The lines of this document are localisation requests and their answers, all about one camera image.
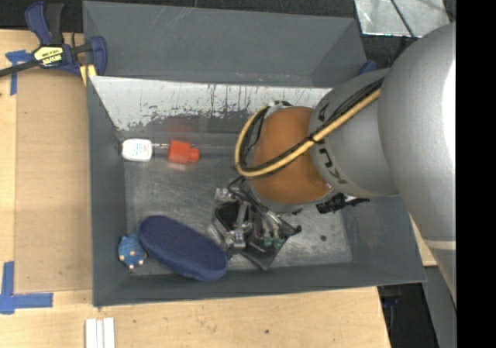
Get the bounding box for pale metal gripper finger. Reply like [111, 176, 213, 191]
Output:
[221, 228, 248, 259]
[214, 187, 235, 204]

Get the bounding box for dark blue oval case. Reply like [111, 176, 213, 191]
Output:
[137, 215, 229, 282]

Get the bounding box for red plastic block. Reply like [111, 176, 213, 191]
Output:
[167, 140, 201, 164]

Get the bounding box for white small bottle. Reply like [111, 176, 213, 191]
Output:
[121, 138, 153, 163]

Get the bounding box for blue toy animal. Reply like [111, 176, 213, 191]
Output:
[117, 233, 149, 271]

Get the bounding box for grey metal bin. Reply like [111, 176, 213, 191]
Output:
[81, 0, 429, 308]

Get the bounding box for pale wood board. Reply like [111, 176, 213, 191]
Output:
[14, 30, 95, 295]

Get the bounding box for black cylinder on white bracket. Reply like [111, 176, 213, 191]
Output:
[315, 191, 370, 215]

